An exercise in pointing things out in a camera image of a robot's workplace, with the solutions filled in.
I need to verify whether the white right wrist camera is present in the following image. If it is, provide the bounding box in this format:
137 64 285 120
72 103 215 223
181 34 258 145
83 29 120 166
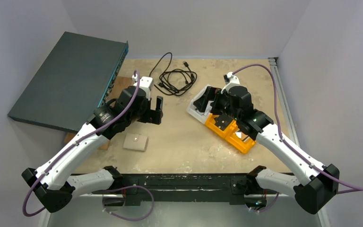
221 72 240 94

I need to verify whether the dark grey network switch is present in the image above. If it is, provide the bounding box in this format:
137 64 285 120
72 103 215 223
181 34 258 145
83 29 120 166
8 32 129 132

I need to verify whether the white plastic bin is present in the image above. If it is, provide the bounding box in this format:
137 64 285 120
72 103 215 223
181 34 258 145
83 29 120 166
186 84 213 124

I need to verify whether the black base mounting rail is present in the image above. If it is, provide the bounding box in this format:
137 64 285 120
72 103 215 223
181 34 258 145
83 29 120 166
93 173 276 207

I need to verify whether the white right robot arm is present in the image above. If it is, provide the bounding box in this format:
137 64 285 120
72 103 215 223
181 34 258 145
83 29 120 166
190 86 340 214

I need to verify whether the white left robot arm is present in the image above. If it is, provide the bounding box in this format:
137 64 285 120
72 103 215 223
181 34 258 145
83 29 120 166
21 86 163 217

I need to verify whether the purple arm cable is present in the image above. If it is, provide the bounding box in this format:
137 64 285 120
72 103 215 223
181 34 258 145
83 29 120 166
22 70 141 218
231 64 363 192

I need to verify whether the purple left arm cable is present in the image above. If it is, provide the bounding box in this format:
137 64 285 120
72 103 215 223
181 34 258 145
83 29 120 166
22 70 141 218

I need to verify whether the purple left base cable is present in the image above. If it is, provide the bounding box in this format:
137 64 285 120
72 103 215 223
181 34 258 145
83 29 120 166
102 185 155 222

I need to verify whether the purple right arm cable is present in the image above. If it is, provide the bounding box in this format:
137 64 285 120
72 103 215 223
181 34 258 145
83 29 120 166
231 64 363 192

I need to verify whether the black coiled usb cable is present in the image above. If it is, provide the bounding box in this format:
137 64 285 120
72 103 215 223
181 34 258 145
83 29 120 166
149 52 198 96

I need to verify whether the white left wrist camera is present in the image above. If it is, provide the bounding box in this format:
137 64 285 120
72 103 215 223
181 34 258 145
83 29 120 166
132 75 153 101

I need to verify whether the brown wooden board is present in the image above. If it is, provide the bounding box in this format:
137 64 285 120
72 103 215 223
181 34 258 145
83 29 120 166
63 76 135 151

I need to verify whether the black part in orange bin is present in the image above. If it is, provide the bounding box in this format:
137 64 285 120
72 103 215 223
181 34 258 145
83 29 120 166
214 114 233 131

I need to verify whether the orange plastic bin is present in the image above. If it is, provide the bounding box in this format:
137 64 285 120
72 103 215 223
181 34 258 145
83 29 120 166
204 113 256 154

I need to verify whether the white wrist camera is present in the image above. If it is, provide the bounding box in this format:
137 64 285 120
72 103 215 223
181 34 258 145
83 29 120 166
221 72 240 94
132 75 153 101

